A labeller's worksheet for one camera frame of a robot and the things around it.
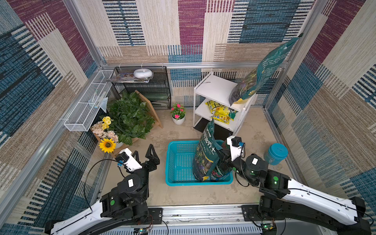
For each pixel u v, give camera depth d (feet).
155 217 2.39
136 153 2.09
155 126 3.34
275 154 2.73
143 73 2.90
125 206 1.54
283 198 1.62
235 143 1.75
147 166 1.79
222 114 2.93
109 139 2.39
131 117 2.78
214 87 2.92
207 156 2.33
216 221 2.39
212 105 3.02
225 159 1.86
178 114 3.26
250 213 2.39
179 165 3.00
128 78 2.94
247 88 2.01
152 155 1.84
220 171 2.52
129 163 1.71
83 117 3.01
